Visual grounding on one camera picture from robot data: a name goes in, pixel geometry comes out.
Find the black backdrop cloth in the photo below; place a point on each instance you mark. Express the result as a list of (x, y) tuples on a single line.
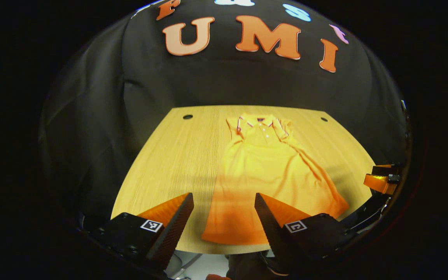
[(224, 81)]

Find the orange T-shirt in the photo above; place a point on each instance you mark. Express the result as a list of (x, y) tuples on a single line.
[(266, 167)]

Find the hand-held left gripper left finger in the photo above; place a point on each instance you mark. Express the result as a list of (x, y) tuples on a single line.
[(173, 233)]

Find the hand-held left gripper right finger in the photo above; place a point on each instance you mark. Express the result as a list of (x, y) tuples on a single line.
[(274, 233)]

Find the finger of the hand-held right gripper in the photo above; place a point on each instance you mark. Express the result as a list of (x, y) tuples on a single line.
[(385, 170), (379, 183)]

